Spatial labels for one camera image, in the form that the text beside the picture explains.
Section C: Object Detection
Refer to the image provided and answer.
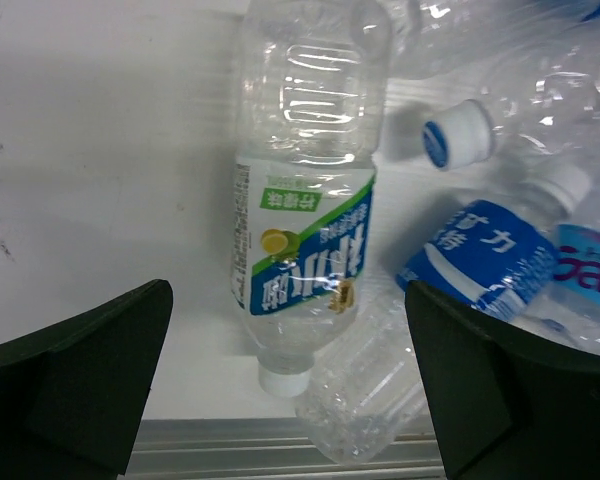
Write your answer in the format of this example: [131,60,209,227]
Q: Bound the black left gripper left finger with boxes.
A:
[0,279,173,479]

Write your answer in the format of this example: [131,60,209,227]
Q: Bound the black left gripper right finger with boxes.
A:
[405,281,600,479]

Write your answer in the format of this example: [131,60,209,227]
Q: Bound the clear bottle dark blue label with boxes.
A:
[296,159,593,465]

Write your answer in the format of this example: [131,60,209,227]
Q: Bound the clear bottle green-blue label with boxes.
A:
[231,1,392,398]

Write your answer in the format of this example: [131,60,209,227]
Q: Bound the blue cap water bottle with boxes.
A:
[516,144,600,355]

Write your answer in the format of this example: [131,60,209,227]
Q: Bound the clear crumpled unlabelled bottle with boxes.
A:
[384,1,600,170]

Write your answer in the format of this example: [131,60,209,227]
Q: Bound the aluminium frame rail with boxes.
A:
[124,417,445,479]

